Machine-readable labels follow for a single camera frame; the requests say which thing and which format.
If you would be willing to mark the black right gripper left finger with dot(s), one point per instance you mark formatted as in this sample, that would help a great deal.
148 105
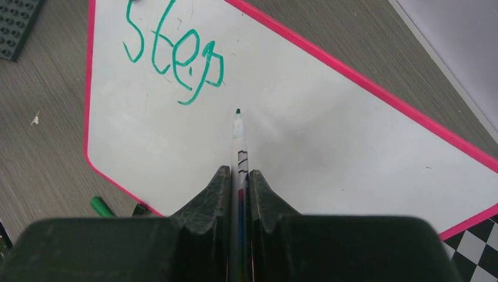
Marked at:
189 245

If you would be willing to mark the white marker pen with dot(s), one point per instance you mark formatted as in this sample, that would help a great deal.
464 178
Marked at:
237 262

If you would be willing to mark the pink-framed whiteboard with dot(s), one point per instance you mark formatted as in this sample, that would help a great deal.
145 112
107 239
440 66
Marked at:
165 78

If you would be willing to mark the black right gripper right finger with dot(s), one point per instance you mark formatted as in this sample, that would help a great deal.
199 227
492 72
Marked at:
290 246

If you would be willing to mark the grey studded baseplate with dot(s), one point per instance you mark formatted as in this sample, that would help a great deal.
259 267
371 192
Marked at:
17 20

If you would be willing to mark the green marker cap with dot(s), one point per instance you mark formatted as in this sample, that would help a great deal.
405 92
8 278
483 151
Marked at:
100 207

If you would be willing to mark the black and white chessboard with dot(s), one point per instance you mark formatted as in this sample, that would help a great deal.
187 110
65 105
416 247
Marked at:
474 251

